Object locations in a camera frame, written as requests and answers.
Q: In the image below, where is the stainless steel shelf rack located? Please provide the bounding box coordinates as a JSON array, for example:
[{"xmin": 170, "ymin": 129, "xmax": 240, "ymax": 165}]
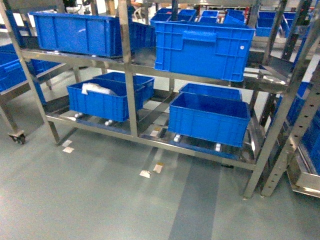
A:
[{"xmin": 0, "ymin": 1, "xmax": 320, "ymax": 199}]

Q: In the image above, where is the blue bin behind lower left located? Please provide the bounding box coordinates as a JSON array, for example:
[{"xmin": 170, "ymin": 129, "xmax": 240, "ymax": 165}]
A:
[{"xmin": 94, "ymin": 72, "xmax": 155, "ymax": 101}]

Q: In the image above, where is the blue bin behind lower right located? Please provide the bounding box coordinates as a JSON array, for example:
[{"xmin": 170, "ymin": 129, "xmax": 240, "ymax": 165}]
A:
[{"xmin": 179, "ymin": 83, "xmax": 242, "ymax": 101}]

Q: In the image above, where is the white plastic bag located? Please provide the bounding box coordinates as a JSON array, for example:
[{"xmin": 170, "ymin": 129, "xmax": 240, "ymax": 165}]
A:
[{"xmin": 81, "ymin": 82, "xmax": 117, "ymax": 96}]

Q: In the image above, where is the large blue crate upper right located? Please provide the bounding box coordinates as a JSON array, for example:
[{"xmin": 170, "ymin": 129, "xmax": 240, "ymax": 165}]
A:
[{"xmin": 154, "ymin": 21, "xmax": 256, "ymax": 82}]

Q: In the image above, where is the long blue bin upper left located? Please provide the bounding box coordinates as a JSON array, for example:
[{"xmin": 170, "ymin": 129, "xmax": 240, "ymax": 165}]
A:
[{"xmin": 28, "ymin": 11, "xmax": 157, "ymax": 59}]

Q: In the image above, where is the steel cart with wheels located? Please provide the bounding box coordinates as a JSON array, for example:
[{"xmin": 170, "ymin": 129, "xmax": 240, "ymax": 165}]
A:
[{"xmin": 0, "ymin": 43, "xmax": 70, "ymax": 145}]

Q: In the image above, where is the blue bin on cart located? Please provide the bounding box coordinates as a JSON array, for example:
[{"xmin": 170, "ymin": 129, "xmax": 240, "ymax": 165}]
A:
[{"xmin": 0, "ymin": 44, "xmax": 60, "ymax": 92}]

